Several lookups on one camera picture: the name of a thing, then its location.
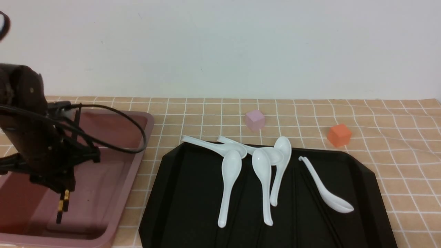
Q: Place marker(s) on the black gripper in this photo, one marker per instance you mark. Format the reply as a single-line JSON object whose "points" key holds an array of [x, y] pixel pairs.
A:
{"points": [[45, 152]]}

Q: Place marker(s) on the black chopstick gold band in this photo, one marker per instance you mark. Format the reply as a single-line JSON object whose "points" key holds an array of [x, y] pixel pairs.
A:
{"points": [[66, 200], [60, 210]]}

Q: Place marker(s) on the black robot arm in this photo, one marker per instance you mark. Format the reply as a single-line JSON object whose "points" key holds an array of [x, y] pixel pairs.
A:
{"points": [[22, 91]]}

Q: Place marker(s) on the pink plastic bin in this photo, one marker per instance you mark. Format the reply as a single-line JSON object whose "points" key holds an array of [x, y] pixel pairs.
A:
{"points": [[29, 211]]}

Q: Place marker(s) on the black plastic tray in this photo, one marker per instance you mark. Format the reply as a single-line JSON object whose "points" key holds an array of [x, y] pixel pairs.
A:
{"points": [[184, 204]]}

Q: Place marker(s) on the white soup spoon far left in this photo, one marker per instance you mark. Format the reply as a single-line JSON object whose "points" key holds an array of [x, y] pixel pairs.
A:
{"points": [[221, 149]]}

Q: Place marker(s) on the white soup spoon left upright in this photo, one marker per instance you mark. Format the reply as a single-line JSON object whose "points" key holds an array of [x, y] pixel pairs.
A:
{"points": [[231, 169]]}

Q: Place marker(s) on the white soup spoon upright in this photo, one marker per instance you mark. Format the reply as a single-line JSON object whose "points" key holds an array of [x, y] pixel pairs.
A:
{"points": [[262, 168], [231, 169]]}

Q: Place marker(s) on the pink cube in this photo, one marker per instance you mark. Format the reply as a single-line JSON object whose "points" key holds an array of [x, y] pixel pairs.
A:
{"points": [[255, 120]]}

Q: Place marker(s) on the white soup spoon centre upright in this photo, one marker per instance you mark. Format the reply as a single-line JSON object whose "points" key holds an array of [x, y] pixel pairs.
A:
{"points": [[262, 168]]}

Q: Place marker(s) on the white soup spoon leaning right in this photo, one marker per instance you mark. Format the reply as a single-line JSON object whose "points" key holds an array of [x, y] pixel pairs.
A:
{"points": [[283, 145]]}

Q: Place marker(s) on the black chopstick right side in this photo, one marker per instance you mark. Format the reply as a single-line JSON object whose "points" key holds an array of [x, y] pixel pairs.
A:
{"points": [[321, 206]]}

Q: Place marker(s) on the white soup spoon far right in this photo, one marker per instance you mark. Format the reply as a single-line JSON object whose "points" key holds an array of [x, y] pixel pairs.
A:
{"points": [[334, 202]]}

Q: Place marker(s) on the orange cube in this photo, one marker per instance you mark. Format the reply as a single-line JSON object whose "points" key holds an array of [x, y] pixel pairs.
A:
{"points": [[339, 135]]}

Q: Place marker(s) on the checkered orange tablecloth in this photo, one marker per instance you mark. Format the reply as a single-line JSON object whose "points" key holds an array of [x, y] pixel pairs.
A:
{"points": [[399, 140]]}

